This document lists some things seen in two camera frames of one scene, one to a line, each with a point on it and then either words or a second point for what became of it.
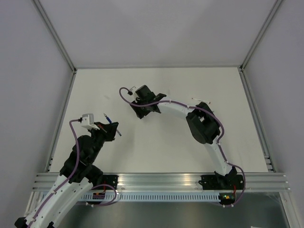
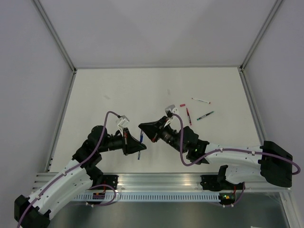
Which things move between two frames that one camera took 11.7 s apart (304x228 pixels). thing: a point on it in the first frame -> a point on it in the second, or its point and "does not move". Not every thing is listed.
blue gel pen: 108,118 -> 140,141
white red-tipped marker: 201,100 does not move
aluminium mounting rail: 253,182 does not move
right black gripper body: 141,111 -> 158,129
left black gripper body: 105,134 -> 126,145
